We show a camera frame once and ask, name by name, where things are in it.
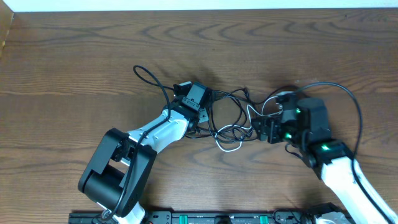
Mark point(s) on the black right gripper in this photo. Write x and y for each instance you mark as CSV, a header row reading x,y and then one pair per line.
x,y
267,122

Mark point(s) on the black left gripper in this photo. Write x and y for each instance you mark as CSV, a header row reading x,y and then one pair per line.
x,y
206,119

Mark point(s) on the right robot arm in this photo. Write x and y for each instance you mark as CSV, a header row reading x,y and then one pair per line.
x,y
303,123

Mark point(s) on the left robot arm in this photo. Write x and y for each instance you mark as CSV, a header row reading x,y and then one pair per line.
x,y
116,174

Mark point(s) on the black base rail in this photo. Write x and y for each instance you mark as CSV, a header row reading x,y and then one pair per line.
x,y
323,213

